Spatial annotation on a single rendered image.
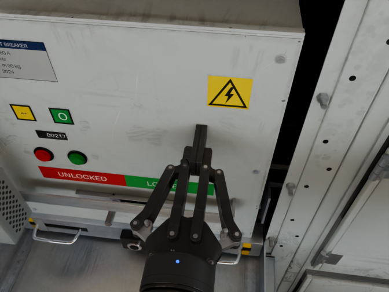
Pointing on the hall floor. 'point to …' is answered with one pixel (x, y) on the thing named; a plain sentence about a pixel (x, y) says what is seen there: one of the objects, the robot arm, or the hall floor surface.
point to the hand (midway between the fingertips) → (198, 149)
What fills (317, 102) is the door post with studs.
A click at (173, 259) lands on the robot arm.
